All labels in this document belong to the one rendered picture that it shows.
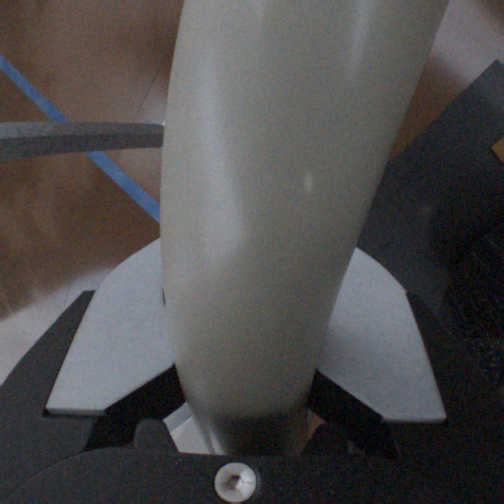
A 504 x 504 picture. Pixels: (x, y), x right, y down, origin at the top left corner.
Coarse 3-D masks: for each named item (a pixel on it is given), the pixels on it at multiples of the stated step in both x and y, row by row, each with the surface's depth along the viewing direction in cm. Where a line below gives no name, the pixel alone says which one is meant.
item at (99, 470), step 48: (144, 432) 5; (336, 432) 5; (48, 480) 3; (96, 480) 4; (144, 480) 4; (192, 480) 4; (240, 480) 4; (288, 480) 4; (336, 480) 4; (384, 480) 4; (432, 480) 3
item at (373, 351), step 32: (352, 256) 9; (352, 288) 8; (384, 288) 8; (352, 320) 7; (384, 320) 7; (320, 352) 6; (352, 352) 6; (384, 352) 6; (416, 352) 6; (320, 384) 6; (352, 384) 5; (384, 384) 5; (416, 384) 5; (320, 416) 6; (352, 416) 5; (384, 416) 5; (416, 416) 5; (352, 448) 6
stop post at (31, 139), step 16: (0, 128) 66; (16, 128) 71; (32, 128) 75; (48, 128) 80; (64, 128) 86; (80, 128) 91; (96, 128) 98; (112, 128) 105; (128, 128) 113; (144, 128) 122; (160, 128) 132; (0, 144) 66; (16, 144) 70; (32, 144) 75; (48, 144) 81; (64, 144) 87; (80, 144) 93; (96, 144) 100; (112, 144) 107; (128, 144) 116; (144, 144) 125; (160, 144) 135; (0, 160) 69
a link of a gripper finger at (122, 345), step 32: (160, 256) 10; (96, 288) 8; (128, 288) 8; (160, 288) 8; (96, 320) 7; (128, 320) 7; (160, 320) 7; (96, 352) 6; (128, 352) 6; (160, 352) 6; (64, 384) 5; (96, 384) 5; (128, 384) 5; (160, 384) 6; (128, 416) 5; (160, 416) 6
